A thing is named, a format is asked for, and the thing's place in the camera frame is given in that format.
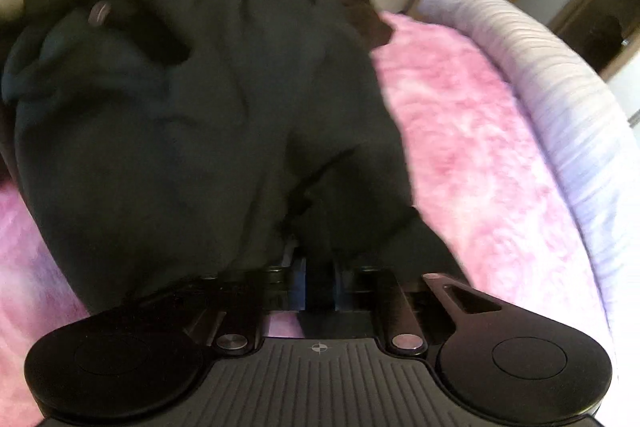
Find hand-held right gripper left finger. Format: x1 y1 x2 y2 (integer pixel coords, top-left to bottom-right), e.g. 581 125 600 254
134 256 308 354

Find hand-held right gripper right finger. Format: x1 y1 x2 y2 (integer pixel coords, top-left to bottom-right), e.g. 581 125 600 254
330 261 502 355

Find black sweatshirt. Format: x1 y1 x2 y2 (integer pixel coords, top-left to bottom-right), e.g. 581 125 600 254
0 0 471 318

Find dark brown garment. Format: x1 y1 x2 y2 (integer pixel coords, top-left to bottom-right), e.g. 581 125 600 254
307 0 393 50

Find grey striped duvet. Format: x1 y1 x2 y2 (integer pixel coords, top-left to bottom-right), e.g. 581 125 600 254
416 0 640 358

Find dark wooden hallway door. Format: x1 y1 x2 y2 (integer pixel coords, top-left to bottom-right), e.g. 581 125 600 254
547 0 640 80

